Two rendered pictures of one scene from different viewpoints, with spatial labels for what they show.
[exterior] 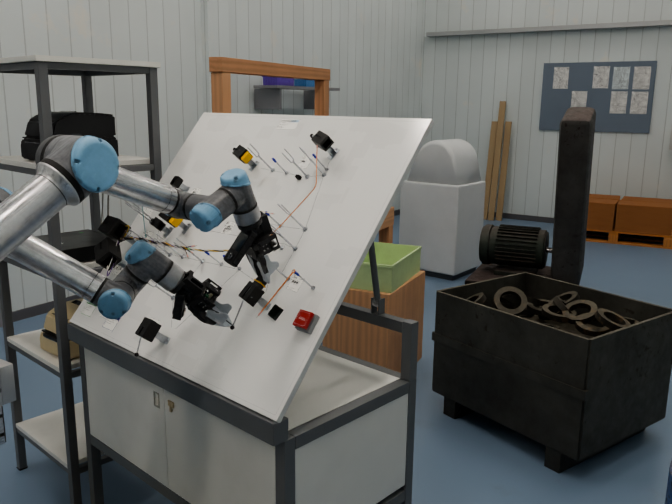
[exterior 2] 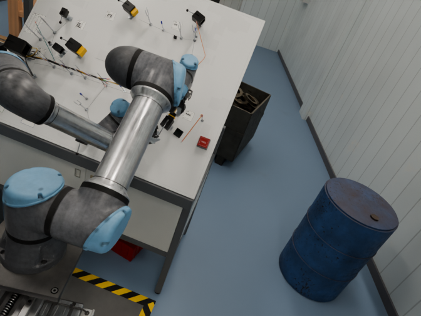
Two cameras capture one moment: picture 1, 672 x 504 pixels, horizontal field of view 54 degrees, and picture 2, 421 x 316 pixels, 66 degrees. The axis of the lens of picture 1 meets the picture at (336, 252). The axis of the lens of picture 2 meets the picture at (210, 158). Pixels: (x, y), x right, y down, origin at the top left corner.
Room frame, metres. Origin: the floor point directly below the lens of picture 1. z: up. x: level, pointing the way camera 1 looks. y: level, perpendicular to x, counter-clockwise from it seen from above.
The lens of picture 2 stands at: (0.67, 0.94, 1.91)
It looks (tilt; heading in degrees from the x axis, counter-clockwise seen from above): 32 degrees down; 320
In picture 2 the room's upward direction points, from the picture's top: 20 degrees clockwise
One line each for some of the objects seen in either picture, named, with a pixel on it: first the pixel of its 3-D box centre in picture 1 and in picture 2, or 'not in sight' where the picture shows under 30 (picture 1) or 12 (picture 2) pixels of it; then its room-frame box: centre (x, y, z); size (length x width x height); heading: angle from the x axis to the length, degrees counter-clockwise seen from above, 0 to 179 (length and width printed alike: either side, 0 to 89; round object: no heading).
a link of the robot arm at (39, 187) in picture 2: not in sight; (37, 201); (1.27, 0.88, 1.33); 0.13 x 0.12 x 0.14; 51
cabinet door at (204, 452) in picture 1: (217, 465); (129, 210); (1.86, 0.36, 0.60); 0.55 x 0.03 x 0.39; 47
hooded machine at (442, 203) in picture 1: (442, 206); not in sight; (6.77, -1.08, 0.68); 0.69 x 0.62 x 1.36; 55
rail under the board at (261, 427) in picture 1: (159, 371); (85, 160); (2.04, 0.57, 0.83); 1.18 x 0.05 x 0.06; 47
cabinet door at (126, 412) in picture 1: (125, 409); (39, 172); (2.24, 0.76, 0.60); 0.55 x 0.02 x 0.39; 47
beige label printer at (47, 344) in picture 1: (84, 325); not in sight; (2.71, 1.07, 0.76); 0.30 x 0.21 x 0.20; 141
